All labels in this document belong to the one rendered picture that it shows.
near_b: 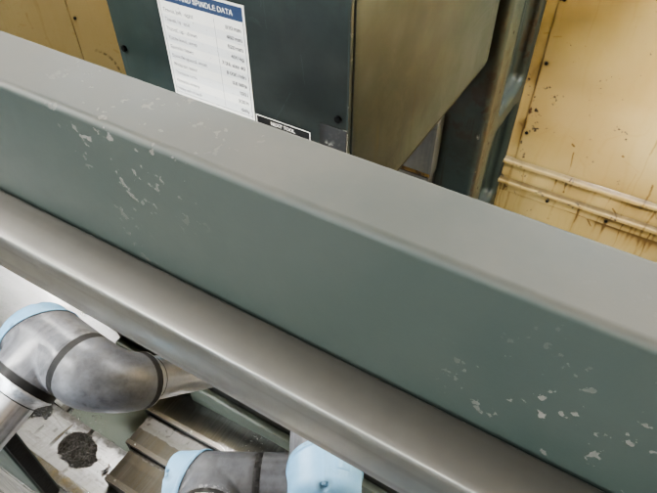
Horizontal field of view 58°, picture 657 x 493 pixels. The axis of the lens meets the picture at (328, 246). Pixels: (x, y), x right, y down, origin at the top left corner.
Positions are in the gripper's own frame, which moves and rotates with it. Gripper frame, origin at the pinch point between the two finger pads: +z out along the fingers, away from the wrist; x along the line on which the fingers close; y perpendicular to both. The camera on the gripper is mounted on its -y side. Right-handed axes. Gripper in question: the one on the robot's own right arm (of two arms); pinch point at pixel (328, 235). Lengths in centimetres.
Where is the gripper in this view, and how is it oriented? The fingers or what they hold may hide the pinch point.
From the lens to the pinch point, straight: 81.0
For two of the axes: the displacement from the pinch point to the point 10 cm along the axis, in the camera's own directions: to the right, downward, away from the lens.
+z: 0.1, -7.1, 7.0
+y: 0.0, 7.0, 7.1
